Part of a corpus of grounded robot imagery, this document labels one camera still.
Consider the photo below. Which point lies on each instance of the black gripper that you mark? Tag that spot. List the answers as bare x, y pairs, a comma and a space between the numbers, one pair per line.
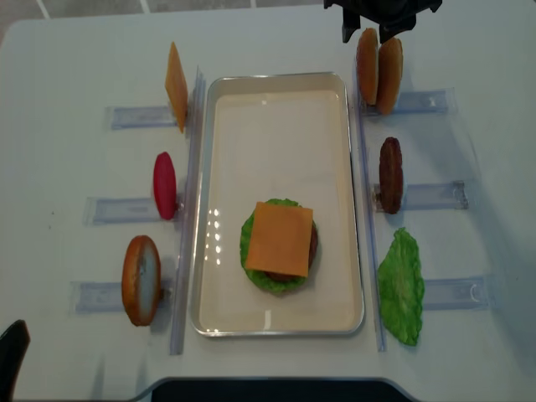
403, 12

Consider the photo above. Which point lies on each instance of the upright brown meat patty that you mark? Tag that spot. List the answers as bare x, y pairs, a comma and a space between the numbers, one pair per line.
391, 177

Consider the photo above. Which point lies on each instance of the upright orange cheese slice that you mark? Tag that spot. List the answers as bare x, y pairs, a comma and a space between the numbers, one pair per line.
176, 87

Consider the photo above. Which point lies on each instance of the orange cheese slice on burger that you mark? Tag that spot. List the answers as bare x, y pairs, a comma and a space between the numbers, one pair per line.
280, 239

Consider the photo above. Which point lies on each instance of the brown meat patty in burger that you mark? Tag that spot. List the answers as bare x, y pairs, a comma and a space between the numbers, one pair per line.
312, 254

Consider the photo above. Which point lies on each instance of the upright red tomato slice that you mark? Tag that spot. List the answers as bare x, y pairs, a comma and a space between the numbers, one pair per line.
165, 186

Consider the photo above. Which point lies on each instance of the upright green lettuce leaf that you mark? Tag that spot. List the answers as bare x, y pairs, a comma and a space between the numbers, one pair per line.
402, 289

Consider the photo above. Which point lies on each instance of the clear acrylic holder, cheese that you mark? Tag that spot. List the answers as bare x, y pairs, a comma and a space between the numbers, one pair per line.
138, 117

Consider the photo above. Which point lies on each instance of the green lettuce leaf in burger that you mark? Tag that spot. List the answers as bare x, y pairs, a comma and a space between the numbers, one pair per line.
258, 277

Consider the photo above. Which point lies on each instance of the clear acrylic holder, lettuce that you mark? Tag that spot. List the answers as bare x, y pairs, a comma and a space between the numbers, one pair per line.
469, 293

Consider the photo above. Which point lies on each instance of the clear acrylic holder, tomato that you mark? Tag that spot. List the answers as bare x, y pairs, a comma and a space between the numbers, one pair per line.
99, 211

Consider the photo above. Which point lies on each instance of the clear acrylic holder, bun tops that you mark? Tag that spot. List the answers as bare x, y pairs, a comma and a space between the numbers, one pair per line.
442, 101

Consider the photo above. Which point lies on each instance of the white rectangular metal tray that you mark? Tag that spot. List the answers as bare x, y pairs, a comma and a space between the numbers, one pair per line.
284, 137

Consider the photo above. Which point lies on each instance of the clear acrylic holder, patty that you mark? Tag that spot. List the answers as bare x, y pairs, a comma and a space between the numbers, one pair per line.
434, 196

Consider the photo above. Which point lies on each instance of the upright bun bottom half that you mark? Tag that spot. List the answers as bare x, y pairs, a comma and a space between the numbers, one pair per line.
141, 280

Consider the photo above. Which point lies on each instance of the dark base bottom edge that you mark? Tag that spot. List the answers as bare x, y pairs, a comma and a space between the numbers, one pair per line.
276, 390

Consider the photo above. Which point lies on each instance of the black object bottom left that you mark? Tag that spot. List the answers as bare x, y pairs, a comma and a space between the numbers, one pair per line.
14, 344

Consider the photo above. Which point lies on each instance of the left clear acrylic rail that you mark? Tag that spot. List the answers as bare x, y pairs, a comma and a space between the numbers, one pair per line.
194, 130

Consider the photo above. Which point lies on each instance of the clear acrylic rail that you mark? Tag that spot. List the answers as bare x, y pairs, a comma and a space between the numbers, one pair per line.
194, 130
369, 212

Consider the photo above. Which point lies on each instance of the right clear acrylic rail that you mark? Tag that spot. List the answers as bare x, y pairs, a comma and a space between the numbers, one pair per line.
369, 212

